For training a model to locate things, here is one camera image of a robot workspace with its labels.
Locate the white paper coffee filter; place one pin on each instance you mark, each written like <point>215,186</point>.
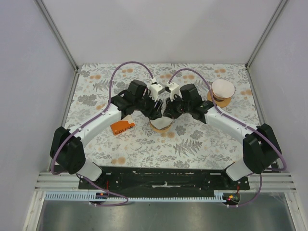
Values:
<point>223,88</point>

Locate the light blue cable duct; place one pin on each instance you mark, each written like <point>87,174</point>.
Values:
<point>98,197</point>

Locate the orange coffee filter box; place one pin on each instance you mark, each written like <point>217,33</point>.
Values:
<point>122,125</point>

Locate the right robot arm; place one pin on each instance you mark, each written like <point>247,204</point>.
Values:
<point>260,146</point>

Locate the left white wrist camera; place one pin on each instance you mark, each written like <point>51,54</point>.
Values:
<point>155,89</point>

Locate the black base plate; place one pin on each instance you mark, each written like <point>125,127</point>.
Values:
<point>167,182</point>

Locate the wooden ring dripper holder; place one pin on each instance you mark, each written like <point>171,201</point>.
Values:
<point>221,102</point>

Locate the floral tablecloth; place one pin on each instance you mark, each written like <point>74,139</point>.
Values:
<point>188,144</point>

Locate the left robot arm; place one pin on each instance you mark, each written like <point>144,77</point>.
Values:
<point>67,149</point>

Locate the aluminium frame rail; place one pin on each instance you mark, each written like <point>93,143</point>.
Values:
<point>271,182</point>

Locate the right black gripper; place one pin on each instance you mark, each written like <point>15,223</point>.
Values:
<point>169,111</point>

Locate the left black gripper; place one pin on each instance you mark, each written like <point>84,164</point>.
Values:
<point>153,113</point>

